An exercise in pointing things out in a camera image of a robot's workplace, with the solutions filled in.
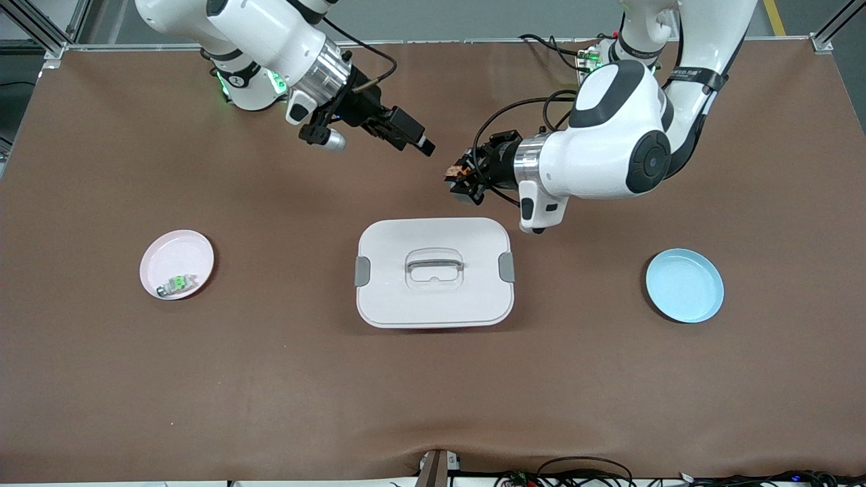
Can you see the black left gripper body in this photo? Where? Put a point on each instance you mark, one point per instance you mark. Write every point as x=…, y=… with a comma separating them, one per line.
x=499, y=164

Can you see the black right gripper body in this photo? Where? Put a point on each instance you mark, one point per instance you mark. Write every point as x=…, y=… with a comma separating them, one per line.
x=363, y=108

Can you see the orange and black switch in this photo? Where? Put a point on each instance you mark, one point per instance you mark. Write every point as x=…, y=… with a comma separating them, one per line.
x=457, y=171

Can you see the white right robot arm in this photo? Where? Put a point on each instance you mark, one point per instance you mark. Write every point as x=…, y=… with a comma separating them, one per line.
x=264, y=34

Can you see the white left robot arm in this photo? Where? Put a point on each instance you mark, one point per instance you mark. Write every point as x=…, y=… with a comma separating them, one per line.
x=609, y=149

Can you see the grey box latch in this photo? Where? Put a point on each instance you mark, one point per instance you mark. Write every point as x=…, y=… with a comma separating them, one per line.
x=362, y=270
x=507, y=267

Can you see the white lidded storage box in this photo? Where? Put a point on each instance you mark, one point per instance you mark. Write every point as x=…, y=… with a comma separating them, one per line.
x=433, y=304

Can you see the light blue round plate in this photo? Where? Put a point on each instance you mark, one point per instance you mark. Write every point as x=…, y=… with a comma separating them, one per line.
x=683, y=284

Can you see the pale pink round plate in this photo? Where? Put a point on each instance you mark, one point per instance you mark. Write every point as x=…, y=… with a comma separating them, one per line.
x=172, y=253

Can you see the brown table mat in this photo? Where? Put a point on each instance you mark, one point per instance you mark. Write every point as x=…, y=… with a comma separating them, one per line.
x=270, y=379

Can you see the aluminium table edge rail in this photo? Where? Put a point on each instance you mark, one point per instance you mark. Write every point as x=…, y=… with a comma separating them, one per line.
x=433, y=44

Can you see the green and white switch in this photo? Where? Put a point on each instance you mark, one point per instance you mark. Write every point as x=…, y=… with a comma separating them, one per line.
x=177, y=284

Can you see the metal clamp bracket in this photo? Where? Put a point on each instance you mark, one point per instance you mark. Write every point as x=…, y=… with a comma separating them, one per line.
x=436, y=470

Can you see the aluminium frame corner post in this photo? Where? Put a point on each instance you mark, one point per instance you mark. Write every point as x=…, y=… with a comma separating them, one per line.
x=832, y=30

